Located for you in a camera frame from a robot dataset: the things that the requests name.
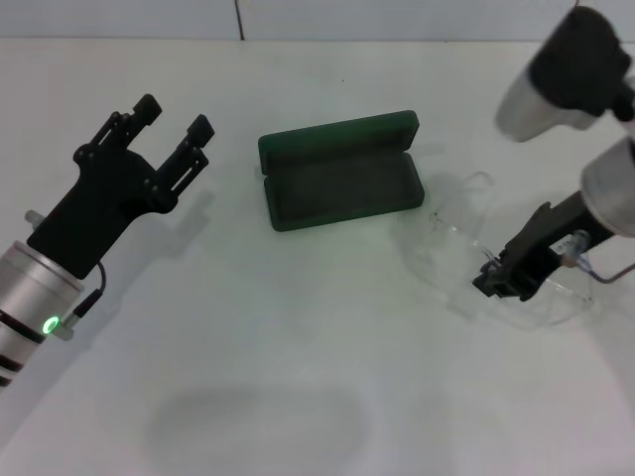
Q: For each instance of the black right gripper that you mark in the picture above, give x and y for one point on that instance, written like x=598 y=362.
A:
x=541 y=238

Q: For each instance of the clear white glasses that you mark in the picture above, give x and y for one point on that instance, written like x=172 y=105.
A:
x=560 y=312

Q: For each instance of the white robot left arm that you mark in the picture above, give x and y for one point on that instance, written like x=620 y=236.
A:
x=30 y=292

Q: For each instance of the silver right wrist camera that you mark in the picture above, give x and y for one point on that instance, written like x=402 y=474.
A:
x=570 y=64

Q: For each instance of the green glasses case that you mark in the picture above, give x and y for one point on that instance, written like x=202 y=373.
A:
x=342 y=193

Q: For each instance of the left gripper silver stub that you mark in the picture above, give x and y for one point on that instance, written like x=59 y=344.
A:
x=34 y=217

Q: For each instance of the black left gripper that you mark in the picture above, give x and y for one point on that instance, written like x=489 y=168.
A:
x=94 y=208

